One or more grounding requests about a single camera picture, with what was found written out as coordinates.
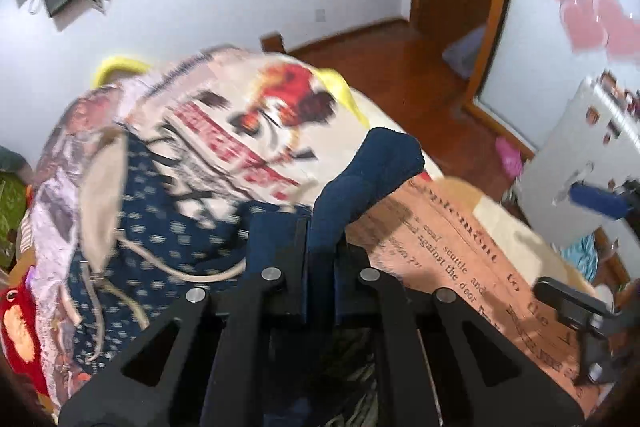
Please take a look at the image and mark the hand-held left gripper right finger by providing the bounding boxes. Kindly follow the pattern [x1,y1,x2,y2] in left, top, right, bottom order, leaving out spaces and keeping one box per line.
[336,242,586,427]

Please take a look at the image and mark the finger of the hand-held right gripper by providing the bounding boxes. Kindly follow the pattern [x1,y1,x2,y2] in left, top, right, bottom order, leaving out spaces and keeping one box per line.
[569,179,640,220]
[532,276,623,385]

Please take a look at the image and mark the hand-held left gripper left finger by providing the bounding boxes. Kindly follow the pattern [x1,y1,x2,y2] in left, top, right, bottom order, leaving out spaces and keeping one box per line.
[59,214,308,427]

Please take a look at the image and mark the navy patterned drawstring pants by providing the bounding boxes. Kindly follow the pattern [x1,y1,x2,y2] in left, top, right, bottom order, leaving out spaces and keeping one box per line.
[65,127,426,427]

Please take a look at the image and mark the teal cloth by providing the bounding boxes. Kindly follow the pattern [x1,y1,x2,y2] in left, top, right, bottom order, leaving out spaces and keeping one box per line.
[560,232,599,284]

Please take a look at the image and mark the white cabinet with stickers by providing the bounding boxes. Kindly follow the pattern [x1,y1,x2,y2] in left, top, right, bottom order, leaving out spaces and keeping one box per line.
[517,72,640,280]

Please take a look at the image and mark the pink cloth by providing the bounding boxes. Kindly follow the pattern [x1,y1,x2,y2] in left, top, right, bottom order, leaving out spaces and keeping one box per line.
[495,137,525,178]

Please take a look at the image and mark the cream bed sheet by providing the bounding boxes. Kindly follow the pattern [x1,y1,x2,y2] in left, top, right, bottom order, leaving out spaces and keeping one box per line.
[347,87,581,288]

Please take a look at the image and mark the newspaper printed blanket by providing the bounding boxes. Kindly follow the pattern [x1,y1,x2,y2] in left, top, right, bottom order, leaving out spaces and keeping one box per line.
[20,44,601,418]

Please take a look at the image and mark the purple grey cloth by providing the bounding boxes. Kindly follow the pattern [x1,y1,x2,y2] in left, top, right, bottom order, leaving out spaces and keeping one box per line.
[442,26,488,80]

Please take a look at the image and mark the red plush toy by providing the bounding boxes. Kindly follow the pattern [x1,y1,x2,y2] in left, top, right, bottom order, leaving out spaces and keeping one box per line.
[0,284,51,400]

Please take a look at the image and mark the green plush toy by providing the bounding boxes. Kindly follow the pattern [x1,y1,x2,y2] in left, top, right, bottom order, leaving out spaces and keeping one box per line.
[0,147,32,270]

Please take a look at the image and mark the wooden bed post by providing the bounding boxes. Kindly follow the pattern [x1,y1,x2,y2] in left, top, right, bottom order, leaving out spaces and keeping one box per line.
[259,32,287,56]

